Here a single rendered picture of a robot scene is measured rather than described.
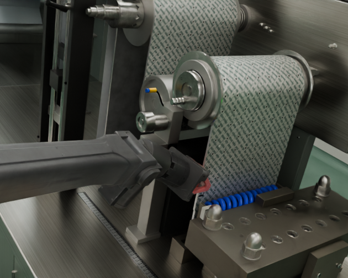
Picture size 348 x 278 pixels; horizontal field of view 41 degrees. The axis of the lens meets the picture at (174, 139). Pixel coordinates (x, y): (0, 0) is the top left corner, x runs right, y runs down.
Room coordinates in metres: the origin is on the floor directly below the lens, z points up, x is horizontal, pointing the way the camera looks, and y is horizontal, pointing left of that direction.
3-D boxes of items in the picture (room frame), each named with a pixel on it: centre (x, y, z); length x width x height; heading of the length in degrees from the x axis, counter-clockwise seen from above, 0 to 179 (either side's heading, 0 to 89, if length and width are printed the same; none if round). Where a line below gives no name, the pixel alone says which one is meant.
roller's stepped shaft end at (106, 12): (0.98, 0.20, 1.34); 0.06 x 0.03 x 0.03; 130
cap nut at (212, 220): (0.73, -0.10, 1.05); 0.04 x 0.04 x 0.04
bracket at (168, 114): (0.84, 0.03, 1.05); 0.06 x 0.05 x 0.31; 130
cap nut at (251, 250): (0.67, -0.17, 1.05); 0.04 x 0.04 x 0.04
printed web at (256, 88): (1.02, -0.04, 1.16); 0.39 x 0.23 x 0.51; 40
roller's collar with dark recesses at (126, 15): (1.02, 0.15, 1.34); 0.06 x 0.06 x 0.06; 40
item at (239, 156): (0.87, -0.16, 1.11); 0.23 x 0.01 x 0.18; 130
